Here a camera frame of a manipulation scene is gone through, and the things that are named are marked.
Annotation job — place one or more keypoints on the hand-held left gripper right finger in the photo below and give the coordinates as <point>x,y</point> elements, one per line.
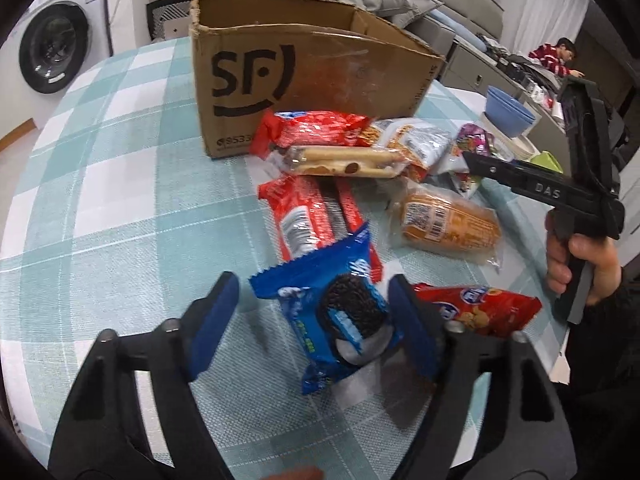
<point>411,327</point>

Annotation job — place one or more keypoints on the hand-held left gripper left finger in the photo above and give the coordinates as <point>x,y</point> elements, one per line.
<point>215,330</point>

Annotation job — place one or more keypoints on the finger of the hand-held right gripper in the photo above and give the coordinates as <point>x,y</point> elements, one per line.
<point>515,175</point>

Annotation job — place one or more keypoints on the purple candy bag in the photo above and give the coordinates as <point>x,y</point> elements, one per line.
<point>472,139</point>

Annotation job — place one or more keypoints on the blue cookie packet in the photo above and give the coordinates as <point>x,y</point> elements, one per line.
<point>340,310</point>

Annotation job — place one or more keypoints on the orange bread packet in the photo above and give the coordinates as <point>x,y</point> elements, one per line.
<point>450,220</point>

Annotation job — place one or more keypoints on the red biscuit packet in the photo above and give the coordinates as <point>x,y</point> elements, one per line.
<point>490,310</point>

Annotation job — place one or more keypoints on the silver orange snack bag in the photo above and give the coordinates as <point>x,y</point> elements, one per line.
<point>420,142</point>

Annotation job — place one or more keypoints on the long red cookie packet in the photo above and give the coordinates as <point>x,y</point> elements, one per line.
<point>295,210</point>

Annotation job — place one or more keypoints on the clear cracker packet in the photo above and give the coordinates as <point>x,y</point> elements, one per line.
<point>340,162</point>

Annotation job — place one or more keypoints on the short red cookie packet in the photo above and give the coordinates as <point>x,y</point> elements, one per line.
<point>320,127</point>

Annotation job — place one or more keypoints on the cardboard box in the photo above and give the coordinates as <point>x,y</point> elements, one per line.
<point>310,65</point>

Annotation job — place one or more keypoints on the person's right forearm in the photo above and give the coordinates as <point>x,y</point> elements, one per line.
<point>605,360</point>

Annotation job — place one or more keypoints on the person's right hand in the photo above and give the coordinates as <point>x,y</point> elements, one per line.
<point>595,265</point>

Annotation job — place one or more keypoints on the stack of white plates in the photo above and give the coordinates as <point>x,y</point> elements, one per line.
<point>525,149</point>

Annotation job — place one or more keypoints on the green container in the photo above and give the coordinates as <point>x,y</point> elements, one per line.
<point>547,162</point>

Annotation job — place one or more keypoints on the blue bowl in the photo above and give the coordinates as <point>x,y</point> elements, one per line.
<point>510,110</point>

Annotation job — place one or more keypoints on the grey sofa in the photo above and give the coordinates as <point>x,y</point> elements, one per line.
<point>465,60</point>

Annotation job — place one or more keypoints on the checkered tablecloth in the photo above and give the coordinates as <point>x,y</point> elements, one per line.
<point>125,210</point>

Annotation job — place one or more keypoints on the black patterned chair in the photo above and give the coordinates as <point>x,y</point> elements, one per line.
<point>167,17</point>

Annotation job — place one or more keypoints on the white washing machine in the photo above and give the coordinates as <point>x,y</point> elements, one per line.
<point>60,35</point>

